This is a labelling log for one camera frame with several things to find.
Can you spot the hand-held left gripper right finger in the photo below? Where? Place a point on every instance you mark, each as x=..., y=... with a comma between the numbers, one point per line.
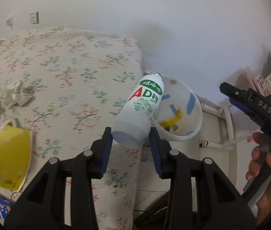
x=156, y=154

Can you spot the pink book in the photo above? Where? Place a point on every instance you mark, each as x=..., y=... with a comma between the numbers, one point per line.
x=250, y=80

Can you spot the crumpled grey paper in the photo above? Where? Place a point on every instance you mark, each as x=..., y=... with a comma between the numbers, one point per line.
x=14, y=93

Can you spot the white wall switch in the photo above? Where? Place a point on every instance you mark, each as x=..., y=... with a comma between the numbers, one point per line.
x=34, y=17

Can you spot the white stool frame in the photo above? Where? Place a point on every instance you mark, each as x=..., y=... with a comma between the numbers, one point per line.
x=226, y=122

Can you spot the white plastic bottle green label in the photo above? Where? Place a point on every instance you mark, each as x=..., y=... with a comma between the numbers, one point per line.
x=138, y=111

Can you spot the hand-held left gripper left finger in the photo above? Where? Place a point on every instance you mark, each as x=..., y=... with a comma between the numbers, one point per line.
x=105, y=154

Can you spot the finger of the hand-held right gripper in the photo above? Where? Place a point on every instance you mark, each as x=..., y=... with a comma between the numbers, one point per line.
x=248, y=95
x=242, y=109

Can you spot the yellow banana peel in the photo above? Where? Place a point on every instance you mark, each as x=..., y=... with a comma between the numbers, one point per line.
x=172, y=120

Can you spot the printed pink box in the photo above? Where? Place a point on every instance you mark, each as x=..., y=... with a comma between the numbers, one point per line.
x=268, y=81

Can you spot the white wall charger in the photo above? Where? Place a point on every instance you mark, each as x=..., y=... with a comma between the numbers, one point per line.
x=10, y=21

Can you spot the yellow paper cup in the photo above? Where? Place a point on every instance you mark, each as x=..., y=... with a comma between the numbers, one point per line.
x=12, y=155

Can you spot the white plastic waste bin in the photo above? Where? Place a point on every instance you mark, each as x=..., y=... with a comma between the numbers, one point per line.
x=185, y=115

